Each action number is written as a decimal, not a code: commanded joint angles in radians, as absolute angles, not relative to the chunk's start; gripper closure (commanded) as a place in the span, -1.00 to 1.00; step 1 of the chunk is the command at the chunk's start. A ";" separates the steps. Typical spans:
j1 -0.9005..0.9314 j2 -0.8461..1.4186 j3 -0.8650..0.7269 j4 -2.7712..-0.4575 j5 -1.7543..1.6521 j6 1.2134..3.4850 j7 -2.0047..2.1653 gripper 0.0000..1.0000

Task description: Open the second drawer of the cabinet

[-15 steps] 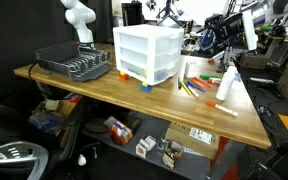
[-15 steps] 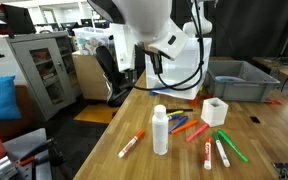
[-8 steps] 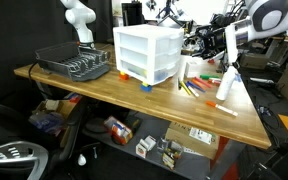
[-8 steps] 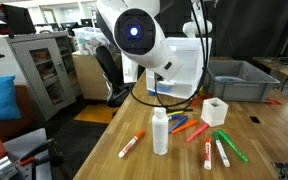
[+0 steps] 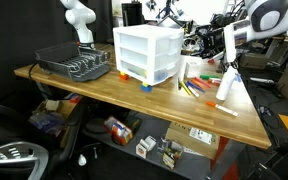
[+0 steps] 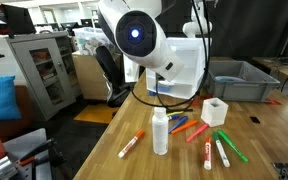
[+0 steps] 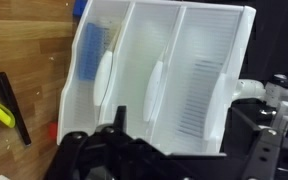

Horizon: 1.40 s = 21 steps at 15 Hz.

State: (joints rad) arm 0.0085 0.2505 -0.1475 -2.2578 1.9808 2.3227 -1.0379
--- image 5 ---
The dark grey dish rack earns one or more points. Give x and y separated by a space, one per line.
74 65

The white plastic bottle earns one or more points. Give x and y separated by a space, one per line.
225 83

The brown cardboard box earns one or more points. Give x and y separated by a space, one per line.
254 60

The white plastic container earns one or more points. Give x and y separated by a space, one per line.
192 68

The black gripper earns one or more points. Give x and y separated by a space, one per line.
214 40

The small white robot arm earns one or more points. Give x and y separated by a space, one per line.
82 20

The small red cap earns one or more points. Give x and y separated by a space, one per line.
211 61

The yellow marker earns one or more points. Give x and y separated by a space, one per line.
185 88

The red orange toy block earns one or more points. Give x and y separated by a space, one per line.
124 76

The orange white marker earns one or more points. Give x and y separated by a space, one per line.
222 108

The blue yellow toy block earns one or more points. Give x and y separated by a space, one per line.
146 87

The green marker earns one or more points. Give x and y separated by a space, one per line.
209 77

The white plastic drawer cabinet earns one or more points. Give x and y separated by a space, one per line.
140 30

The clear container with items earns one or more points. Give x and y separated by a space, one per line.
170 153

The grey mesh office chair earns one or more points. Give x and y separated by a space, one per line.
17 153

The orange red package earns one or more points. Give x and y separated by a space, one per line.
117 130

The red white marker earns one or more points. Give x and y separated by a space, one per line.
214 81

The small white box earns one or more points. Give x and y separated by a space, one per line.
145 146

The black metal stand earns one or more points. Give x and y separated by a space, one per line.
280 160

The open cardboard box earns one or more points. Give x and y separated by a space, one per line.
52 106

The white bulb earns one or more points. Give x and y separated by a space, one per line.
82 161

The black round disc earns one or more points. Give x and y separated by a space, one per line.
96 126

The cardboard box white label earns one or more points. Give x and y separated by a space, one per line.
190 140

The black marker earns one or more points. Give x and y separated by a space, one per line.
179 84

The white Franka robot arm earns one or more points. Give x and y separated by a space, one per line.
270 16

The blue marker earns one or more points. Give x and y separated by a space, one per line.
195 86

